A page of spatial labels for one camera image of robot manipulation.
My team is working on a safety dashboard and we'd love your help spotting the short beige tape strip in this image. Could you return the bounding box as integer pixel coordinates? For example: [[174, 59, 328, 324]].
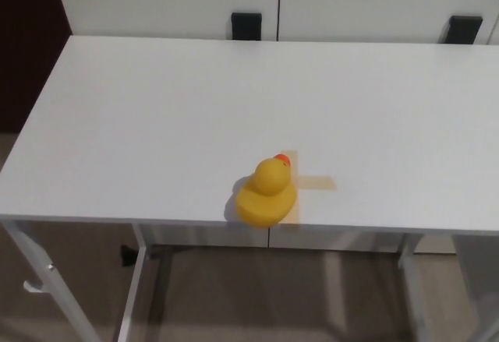
[[295, 174, 338, 193]]

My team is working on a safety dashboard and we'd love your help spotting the black panel bracket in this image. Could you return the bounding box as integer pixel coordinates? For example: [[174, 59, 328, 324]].
[[448, 15, 483, 45], [230, 12, 262, 41]]

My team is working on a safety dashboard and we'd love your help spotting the yellow rubber duck toy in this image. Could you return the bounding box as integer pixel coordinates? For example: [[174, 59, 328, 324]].
[[235, 153, 299, 229]]

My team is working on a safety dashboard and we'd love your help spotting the white metal desk leg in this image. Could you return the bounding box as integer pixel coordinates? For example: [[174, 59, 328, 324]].
[[116, 224, 153, 342], [397, 234, 434, 342]]

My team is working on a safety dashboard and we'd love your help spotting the white desk leg with hook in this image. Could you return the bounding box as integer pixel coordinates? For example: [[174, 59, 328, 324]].
[[0, 220, 101, 342]]

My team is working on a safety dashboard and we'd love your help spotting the dark maroon door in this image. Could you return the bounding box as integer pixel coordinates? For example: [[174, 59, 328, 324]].
[[0, 0, 73, 135]]

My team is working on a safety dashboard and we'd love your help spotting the black panel foot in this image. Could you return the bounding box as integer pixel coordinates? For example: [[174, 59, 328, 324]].
[[119, 244, 137, 268]]

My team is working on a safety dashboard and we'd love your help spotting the white plastic hook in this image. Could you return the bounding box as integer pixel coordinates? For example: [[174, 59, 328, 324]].
[[22, 280, 50, 294]]

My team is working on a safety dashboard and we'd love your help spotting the wide grey desk leg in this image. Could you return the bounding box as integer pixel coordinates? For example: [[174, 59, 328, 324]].
[[451, 234, 499, 342]]

